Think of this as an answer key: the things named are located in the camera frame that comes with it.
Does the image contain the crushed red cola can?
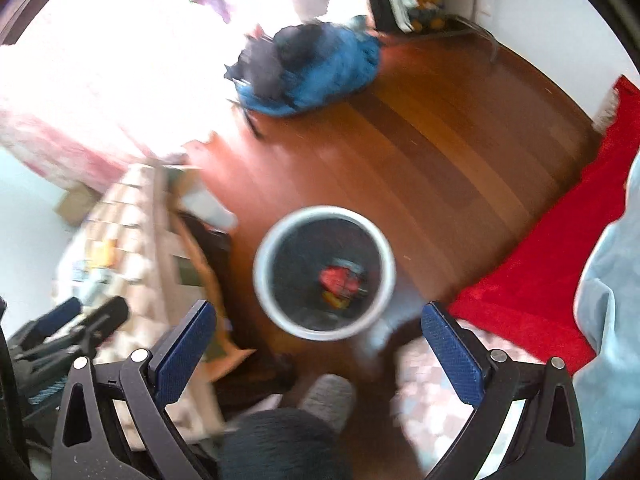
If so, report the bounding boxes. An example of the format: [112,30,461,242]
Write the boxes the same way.
[319,266,363,295]

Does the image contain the orange snack wrapper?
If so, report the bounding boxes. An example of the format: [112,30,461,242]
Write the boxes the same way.
[322,290,358,310]

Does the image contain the white round trash bin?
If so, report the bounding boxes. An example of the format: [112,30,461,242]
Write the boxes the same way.
[253,205,397,341]

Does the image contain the pink checkered pillow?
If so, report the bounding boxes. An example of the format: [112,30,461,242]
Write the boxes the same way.
[392,320,541,479]

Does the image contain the checkered tablecloth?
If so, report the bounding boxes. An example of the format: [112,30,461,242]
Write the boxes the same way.
[49,161,227,451]

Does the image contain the red blanket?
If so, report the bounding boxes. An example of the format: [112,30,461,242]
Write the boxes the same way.
[448,76,639,373]

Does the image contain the brown paper bag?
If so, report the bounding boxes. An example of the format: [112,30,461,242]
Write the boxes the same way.
[54,183,101,226]

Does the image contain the light blue quilt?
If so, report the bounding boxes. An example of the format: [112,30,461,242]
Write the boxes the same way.
[574,159,640,479]

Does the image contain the black fuzzy trouser leg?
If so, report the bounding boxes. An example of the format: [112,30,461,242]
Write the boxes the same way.
[218,408,352,480]

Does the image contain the pink floral curtain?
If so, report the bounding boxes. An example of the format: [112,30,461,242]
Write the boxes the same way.
[1,110,149,193]

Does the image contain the blue clothes pile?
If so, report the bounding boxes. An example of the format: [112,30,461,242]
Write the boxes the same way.
[224,22,381,117]

